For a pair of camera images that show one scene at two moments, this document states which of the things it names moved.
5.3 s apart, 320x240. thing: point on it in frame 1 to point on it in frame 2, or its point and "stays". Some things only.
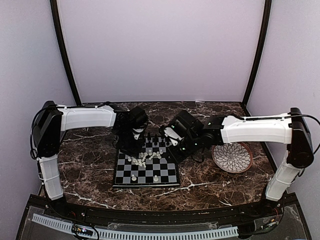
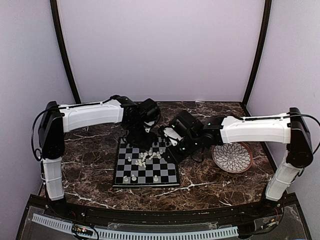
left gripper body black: (126, 143) to (137, 137)
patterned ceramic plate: (235, 157) stays
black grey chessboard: (155, 166) stays
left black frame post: (54, 6) stays
